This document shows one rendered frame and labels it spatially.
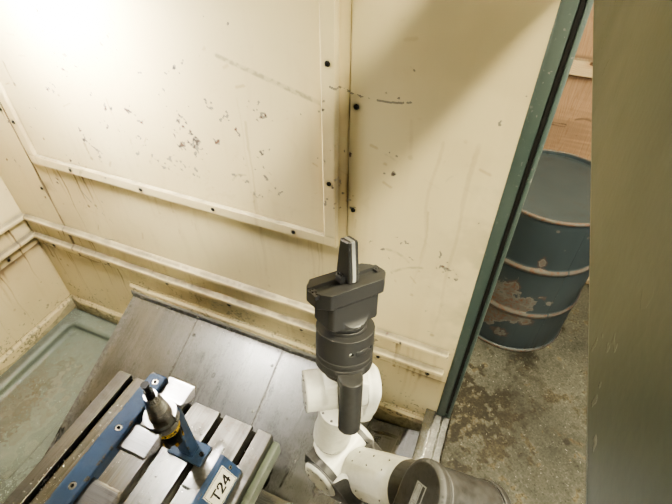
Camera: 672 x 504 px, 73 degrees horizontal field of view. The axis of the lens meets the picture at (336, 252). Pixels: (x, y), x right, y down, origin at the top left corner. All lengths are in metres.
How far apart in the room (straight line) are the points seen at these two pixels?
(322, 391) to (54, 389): 1.39
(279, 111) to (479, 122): 0.37
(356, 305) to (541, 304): 1.83
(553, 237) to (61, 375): 2.00
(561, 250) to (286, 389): 1.32
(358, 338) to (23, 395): 1.54
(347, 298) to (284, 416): 0.86
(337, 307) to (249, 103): 0.48
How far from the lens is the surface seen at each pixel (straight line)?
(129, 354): 1.69
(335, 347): 0.66
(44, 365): 2.06
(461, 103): 0.79
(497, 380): 2.54
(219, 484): 1.21
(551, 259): 2.20
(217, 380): 1.52
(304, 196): 0.99
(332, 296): 0.60
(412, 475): 0.77
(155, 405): 0.94
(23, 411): 1.98
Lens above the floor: 2.05
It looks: 43 degrees down
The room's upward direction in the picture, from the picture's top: straight up
